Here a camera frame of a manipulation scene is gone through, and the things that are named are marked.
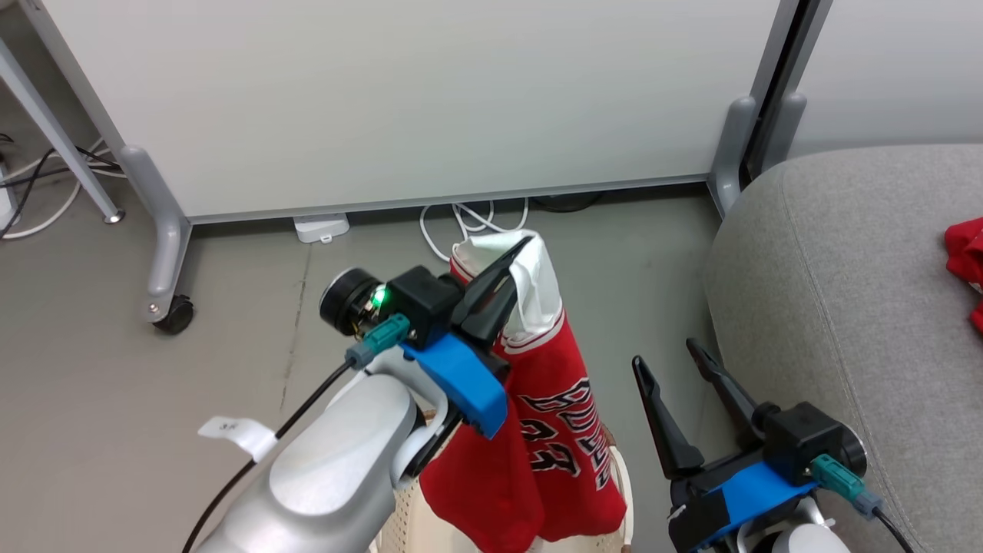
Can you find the large white partition panel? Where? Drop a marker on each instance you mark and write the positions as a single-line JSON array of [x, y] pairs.
[[422, 100]]

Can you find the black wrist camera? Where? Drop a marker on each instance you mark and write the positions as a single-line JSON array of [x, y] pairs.
[[806, 434], [422, 299]]

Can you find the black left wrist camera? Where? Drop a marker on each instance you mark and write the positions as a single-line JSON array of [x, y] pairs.
[[422, 299]]

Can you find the grey metal table leg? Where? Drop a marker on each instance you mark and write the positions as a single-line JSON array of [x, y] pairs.
[[57, 134]]

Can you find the black caster wheel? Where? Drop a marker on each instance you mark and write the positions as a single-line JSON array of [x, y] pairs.
[[177, 316]]

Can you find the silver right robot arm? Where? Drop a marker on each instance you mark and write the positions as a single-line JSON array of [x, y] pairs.
[[799, 539]]

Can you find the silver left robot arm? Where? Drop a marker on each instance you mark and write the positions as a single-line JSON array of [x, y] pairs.
[[330, 476]]

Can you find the small white floor box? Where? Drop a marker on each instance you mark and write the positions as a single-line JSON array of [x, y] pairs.
[[321, 227]]

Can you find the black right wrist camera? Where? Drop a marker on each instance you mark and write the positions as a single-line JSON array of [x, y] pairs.
[[806, 434]]

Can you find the beige perforated laundry basket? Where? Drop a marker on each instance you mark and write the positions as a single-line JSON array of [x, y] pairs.
[[403, 522]]

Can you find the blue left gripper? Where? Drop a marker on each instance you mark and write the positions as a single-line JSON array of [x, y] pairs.
[[465, 380]]

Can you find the grey fabric sofa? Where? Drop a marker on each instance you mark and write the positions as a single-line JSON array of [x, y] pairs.
[[845, 322]]

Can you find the grey partition foot with caster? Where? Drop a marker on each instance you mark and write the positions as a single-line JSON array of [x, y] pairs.
[[165, 238]]

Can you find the red cloth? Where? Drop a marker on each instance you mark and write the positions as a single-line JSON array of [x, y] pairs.
[[966, 257]]

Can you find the grey partition foot without caster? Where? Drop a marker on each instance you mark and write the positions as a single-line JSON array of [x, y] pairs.
[[785, 127], [729, 153]]

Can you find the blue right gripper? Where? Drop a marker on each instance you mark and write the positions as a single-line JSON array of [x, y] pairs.
[[749, 491]]

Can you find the red basketball jersey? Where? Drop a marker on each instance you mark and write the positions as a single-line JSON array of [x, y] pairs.
[[537, 369]]

